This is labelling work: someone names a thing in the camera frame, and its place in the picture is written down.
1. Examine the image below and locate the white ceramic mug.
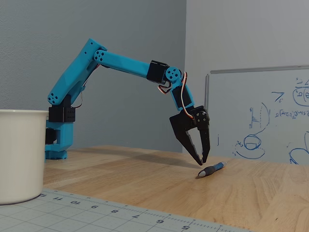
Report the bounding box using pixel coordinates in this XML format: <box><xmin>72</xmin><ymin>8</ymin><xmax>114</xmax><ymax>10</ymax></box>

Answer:
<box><xmin>0</xmin><ymin>109</ymin><xmax>49</xmax><ymax>205</ymax></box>

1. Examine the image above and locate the blue and black pen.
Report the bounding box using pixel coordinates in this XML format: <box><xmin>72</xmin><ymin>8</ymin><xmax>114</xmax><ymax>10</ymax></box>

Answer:
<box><xmin>197</xmin><ymin>161</ymin><xmax>228</xmax><ymax>178</ymax></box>

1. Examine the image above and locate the white red black servo cable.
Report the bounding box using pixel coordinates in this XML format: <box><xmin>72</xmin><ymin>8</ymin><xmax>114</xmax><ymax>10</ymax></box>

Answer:
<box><xmin>157</xmin><ymin>72</ymin><xmax>194</xmax><ymax>119</ymax></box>

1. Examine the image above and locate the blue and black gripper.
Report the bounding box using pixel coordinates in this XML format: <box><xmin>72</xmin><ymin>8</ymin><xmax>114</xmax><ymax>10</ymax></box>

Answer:
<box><xmin>169</xmin><ymin>84</ymin><xmax>211</xmax><ymax>166</ymax></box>

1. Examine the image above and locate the whiteboard with blue drawings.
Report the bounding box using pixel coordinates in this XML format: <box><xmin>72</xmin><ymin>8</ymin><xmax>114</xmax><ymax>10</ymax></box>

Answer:
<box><xmin>205</xmin><ymin>64</ymin><xmax>309</xmax><ymax>165</ymax></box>

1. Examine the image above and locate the thin servo cable at shoulder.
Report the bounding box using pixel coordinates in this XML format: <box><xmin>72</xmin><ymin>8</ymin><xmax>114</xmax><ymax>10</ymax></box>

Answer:
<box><xmin>71</xmin><ymin>86</ymin><xmax>85</xmax><ymax>109</ymax></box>

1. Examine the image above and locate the grey gridded cutting mat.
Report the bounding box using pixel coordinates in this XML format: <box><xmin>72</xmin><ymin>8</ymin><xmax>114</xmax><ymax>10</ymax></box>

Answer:
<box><xmin>0</xmin><ymin>188</ymin><xmax>255</xmax><ymax>232</ymax></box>

